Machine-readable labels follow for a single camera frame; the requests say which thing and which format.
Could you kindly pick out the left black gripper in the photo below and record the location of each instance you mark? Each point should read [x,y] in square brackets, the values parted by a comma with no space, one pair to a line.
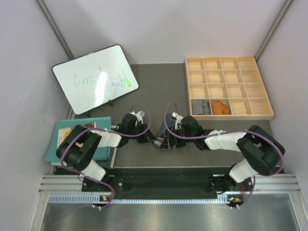
[147,137]

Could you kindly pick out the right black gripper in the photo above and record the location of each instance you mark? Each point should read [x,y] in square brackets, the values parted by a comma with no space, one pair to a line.
[179,145]

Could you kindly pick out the dark blue striped underwear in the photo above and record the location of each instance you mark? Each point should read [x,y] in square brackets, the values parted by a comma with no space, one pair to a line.
[162,132]

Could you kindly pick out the grey striped underwear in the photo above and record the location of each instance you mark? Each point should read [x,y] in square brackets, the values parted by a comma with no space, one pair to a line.
[200,107]

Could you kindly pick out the orange underwear white waistband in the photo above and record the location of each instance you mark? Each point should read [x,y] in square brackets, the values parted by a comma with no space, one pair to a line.
[219,108]

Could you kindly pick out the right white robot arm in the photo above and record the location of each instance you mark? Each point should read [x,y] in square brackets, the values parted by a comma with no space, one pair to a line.
[260,150]

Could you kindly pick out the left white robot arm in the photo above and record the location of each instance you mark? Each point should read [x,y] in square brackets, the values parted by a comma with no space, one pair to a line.
[78,148]

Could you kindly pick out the teal folder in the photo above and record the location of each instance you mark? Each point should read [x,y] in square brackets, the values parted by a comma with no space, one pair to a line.
[50,157]

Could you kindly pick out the green marker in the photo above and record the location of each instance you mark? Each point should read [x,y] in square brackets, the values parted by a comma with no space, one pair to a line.
[125,78]

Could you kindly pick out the white whiteboard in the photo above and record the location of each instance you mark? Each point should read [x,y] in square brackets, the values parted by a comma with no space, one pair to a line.
[94,79]

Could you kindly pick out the yellow picture book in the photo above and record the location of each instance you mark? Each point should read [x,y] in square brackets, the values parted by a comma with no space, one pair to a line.
[64,132]

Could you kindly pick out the wooden compartment tray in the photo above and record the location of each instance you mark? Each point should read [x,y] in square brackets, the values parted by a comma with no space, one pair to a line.
[235,81]

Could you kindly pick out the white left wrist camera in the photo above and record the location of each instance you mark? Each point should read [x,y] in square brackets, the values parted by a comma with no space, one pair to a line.
[139,115]

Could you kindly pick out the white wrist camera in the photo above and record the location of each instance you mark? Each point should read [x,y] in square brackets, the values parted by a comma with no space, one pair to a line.
[177,118]
[139,115]

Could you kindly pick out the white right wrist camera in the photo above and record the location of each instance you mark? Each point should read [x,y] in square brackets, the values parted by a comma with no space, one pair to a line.
[177,118]

